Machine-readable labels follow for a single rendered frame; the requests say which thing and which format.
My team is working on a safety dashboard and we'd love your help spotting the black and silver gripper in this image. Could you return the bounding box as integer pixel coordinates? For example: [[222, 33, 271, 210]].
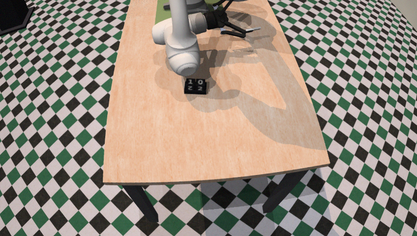
[[203, 0, 261, 38]]

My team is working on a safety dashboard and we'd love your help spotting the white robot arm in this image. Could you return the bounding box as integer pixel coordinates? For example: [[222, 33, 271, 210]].
[[152, 0, 209, 76]]

